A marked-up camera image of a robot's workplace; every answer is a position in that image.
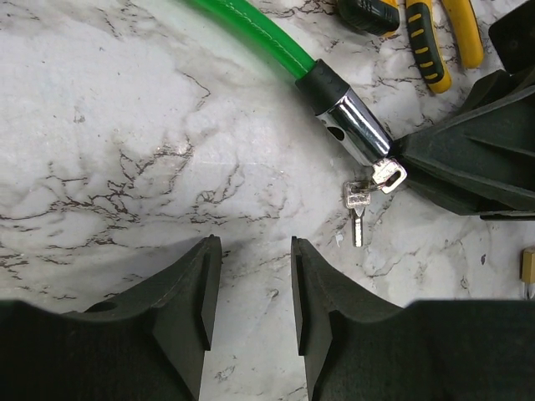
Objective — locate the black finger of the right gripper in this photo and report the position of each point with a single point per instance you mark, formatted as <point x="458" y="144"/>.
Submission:
<point x="479" y="162"/>
<point x="513" y="38"/>

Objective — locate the green cable lock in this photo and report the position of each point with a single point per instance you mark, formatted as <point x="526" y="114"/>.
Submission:
<point x="332" y="99"/>

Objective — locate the silver key pair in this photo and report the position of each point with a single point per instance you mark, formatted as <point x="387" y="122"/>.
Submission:
<point x="387" y="175"/>

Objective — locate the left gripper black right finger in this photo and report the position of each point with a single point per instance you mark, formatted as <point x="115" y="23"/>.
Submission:
<point x="358" y="346"/>

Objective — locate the yellow black pliers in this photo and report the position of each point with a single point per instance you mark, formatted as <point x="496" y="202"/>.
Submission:
<point x="424" y="45"/>

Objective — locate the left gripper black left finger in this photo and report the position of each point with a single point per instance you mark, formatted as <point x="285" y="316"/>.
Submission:
<point x="146" y="343"/>

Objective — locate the orange utility knife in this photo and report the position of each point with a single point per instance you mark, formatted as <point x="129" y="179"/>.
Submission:
<point x="377" y="17"/>

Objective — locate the brass padlock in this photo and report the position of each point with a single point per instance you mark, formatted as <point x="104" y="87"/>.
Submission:
<point x="527" y="274"/>

